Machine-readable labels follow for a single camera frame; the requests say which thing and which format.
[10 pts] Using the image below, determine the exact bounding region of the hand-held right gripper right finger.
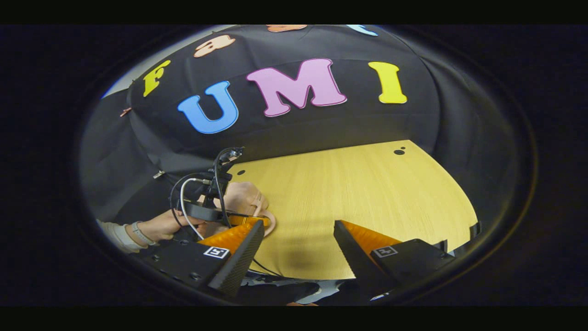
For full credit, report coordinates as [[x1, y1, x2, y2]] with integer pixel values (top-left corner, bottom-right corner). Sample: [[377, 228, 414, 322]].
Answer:
[[334, 220, 456, 299]]

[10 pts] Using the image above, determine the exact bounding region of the pink suitcase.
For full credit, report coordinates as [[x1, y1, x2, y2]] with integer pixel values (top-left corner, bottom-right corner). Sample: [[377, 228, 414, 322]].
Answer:
[[202, 181, 277, 238]]

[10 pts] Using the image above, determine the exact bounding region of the black cable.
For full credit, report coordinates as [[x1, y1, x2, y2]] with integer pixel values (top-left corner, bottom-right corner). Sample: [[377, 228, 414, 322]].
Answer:
[[169, 171, 216, 228]]

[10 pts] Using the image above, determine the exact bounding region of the grey wristwatch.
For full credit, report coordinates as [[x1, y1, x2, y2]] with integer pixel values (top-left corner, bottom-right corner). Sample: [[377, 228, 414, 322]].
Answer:
[[131, 221, 157, 246]]

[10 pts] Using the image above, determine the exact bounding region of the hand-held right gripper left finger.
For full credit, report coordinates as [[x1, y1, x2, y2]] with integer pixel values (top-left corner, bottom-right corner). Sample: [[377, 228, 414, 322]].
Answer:
[[147, 220, 266, 297]]

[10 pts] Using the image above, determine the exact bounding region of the white cable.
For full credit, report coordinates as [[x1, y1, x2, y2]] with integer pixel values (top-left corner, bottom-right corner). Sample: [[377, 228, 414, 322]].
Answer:
[[179, 178, 213, 240]]

